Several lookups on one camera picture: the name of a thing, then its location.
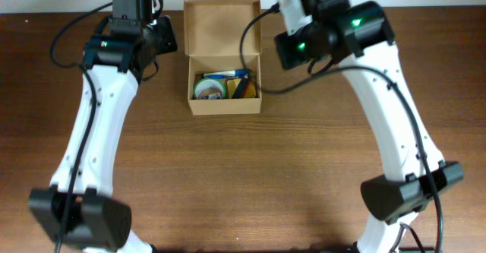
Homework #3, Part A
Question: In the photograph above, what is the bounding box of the cardboard box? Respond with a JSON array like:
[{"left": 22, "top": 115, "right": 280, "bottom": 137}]
[{"left": 184, "top": 0, "right": 262, "bottom": 115}]

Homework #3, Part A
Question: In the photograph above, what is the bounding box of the blue white marker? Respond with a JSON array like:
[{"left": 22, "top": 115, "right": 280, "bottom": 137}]
[{"left": 203, "top": 69, "right": 248, "bottom": 77}]

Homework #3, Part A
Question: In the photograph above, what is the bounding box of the green tape roll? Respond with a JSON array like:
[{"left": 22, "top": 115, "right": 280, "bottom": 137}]
[{"left": 193, "top": 78, "right": 227, "bottom": 100}]

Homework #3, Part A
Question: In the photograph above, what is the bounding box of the yellow sticky note pad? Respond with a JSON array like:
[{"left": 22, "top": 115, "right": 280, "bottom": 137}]
[{"left": 226, "top": 78, "right": 257, "bottom": 99}]

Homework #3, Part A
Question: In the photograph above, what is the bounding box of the blue white staples box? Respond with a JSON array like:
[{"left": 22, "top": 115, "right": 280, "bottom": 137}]
[{"left": 198, "top": 92, "right": 223, "bottom": 100}]

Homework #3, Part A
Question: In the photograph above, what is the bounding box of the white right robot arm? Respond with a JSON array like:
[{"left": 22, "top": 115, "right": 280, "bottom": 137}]
[{"left": 275, "top": 0, "right": 464, "bottom": 252}]

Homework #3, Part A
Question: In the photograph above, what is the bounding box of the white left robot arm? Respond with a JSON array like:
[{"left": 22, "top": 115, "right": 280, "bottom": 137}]
[{"left": 28, "top": 0, "right": 178, "bottom": 252}]

